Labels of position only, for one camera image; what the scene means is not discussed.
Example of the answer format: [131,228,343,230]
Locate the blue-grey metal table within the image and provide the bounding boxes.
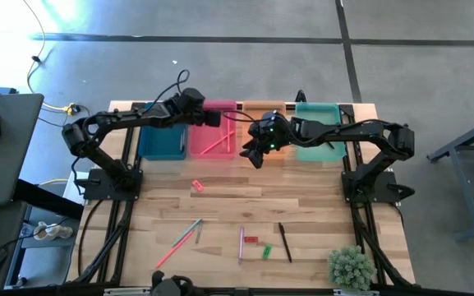
[427,113,474,242]

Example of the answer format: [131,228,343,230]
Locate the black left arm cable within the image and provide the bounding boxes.
[153,68,191,104]

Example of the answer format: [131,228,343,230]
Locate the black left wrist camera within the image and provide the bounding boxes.
[205,109,222,127]

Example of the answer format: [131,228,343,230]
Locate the teal marker pen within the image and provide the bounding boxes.
[173,218,203,247]

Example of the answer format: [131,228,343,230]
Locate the orange plastic bin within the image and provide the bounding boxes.
[242,100,290,160]

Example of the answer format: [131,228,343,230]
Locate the small artificial green plant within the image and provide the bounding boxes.
[327,245,378,294]

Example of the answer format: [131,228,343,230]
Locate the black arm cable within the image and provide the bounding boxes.
[153,68,191,104]
[219,110,262,124]

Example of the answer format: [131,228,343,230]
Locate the pink plastic bin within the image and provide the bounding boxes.
[190,100,238,160]

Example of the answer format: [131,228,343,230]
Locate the thin black floor cable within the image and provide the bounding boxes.
[21,0,47,95]

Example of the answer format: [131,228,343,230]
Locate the teal plastic bin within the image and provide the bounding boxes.
[295,101,347,163]

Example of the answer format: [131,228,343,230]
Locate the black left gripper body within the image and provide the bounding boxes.
[178,87,209,127]

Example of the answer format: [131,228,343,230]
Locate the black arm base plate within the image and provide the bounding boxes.
[74,167,143,202]
[341,170,416,205]

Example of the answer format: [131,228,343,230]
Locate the white box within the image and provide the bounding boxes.
[62,170,90,206]

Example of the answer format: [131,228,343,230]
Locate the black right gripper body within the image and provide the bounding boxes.
[247,111,291,154]

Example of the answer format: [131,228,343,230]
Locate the beige figurine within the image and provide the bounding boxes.
[33,220,74,242]

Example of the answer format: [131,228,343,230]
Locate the black handheld camera rig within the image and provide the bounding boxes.
[151,270,199,296]

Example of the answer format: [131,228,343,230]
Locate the purple translucent pen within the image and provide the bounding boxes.
[237,224,246,266]

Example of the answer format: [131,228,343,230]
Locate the silver metal bracket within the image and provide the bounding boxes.
[334,289,380,296]
[104,287,152,296]

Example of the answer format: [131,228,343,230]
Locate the black aluminium table frame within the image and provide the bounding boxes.
[68,90,416,296]

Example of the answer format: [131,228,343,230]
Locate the blue plastic bin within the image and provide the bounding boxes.
[137,101,190,161]

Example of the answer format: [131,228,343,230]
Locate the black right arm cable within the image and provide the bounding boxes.
[219,110,262,124]

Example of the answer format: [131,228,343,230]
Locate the black support bar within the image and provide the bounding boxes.
[12,178,85,221]

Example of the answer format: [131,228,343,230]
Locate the black desk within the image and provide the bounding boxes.
[0,93,44,206]

